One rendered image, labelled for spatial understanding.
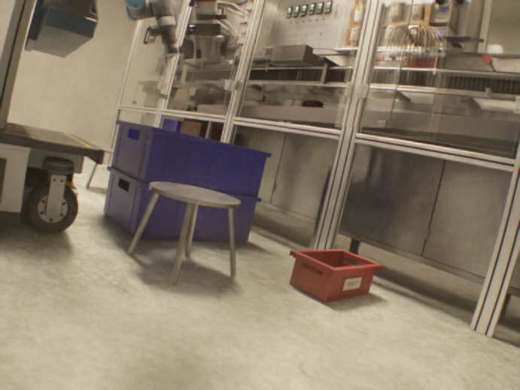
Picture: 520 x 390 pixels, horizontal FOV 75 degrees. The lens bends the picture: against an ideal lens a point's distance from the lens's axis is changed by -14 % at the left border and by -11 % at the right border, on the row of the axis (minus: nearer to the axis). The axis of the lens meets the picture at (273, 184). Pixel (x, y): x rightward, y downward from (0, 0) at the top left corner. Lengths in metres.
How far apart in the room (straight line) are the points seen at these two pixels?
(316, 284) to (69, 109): 5.63
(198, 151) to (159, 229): 0.34
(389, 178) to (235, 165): 0.75
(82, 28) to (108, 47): 5.38
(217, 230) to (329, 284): 0.63
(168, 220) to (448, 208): 1.19
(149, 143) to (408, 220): 1.19
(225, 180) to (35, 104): 5.00
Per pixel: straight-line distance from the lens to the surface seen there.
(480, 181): 1.75
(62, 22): 1.31
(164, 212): 1.53
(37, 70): 6.38
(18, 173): 1.28
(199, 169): 1.56
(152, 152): 1.45
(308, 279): 1.30
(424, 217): 1.82
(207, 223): 1.64
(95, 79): 6.59
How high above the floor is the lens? 0.42
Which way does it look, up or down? 4 degrees down
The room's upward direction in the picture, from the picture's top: 13 degrees clockwise
